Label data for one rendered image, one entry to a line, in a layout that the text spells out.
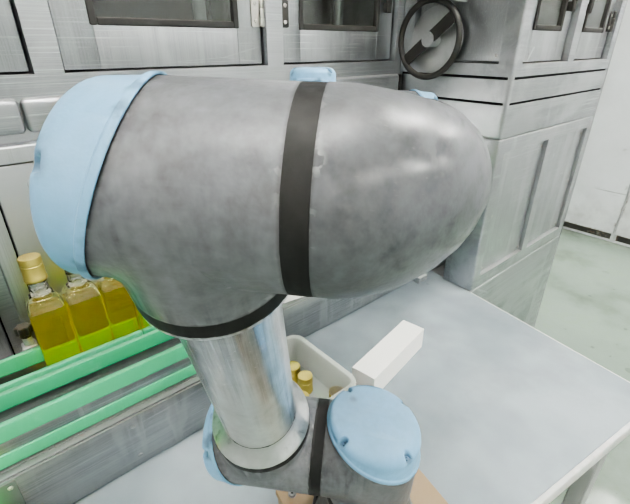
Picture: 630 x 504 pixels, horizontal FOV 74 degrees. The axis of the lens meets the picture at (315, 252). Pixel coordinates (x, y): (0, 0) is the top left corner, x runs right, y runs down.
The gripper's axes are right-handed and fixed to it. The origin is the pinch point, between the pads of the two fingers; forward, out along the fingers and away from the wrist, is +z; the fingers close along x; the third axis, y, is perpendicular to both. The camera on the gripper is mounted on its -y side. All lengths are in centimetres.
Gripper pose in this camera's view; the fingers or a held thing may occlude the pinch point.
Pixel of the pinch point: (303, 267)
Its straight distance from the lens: 80.8
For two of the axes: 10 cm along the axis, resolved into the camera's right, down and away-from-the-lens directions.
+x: -5.2, -3.8, 7.6
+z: 0.0, 9.0, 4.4
